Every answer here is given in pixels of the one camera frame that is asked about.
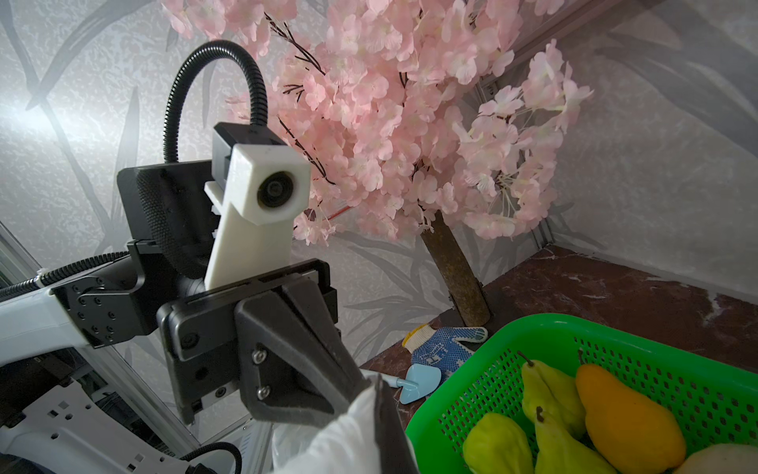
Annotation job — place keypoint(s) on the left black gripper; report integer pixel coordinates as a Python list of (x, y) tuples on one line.
[(272, 338)]

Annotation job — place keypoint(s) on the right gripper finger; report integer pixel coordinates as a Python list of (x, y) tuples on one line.
[(396, 454)]

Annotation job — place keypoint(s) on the white printed plastic bag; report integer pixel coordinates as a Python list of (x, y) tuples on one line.
[(346, 445)]

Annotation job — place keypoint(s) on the orange pear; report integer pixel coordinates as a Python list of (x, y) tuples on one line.
[(633, 433)]

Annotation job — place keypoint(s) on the green plastic basket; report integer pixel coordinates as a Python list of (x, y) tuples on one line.
[(713, 403)]

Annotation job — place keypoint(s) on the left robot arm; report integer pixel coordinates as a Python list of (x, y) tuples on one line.
[(105, 300)]

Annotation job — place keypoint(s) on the light blue toy trowel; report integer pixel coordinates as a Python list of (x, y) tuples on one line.
[(419, 382)]

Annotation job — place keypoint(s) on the blue dotted work glove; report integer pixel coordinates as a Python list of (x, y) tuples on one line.
[(444, 348)]

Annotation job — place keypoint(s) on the green pear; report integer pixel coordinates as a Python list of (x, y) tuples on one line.
[(553, 391)]

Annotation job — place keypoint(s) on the pink cherry blossom tree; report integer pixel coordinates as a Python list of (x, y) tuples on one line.
[(375, 109)]

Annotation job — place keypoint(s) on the beige pear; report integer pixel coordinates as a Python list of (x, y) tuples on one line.
[(721, 459)]

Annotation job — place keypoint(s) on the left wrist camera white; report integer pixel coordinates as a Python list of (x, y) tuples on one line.
[(259, 186)]

